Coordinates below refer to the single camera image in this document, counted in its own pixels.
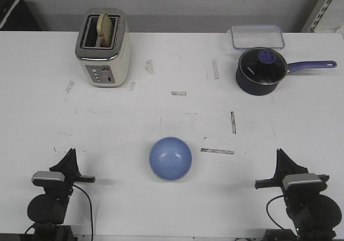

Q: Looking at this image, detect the white two-slot toaster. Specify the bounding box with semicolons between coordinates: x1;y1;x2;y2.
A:
75;8;132;87

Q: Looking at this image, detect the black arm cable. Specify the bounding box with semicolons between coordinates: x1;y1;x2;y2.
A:
72;185;95;239
266;194;290;230

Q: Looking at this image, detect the clear plastic food container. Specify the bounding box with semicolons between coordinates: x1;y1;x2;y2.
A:
227;25;285;50

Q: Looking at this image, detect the black box in corner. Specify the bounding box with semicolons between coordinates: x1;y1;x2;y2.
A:
1;0;41;31

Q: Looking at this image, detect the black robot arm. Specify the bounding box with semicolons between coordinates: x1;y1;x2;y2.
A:
27;148;95;240
254;149;342;240

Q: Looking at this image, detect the bread slice in toaster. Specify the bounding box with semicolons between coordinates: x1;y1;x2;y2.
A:
97;13;113;47

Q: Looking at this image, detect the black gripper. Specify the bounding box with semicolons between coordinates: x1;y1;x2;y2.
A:
49;148;96;195
254;148;329;198

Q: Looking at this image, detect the glass pot lid blue knob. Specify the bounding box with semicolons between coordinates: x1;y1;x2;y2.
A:
239;47;288;85

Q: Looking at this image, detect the white slotted shelf upright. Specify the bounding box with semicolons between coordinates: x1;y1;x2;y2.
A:
300;0;333;33

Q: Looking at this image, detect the dark blue saucepan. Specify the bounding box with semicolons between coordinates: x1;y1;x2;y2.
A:
235;61;337;96

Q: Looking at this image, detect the blue bowl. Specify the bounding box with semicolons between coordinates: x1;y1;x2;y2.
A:
149;137;192;181

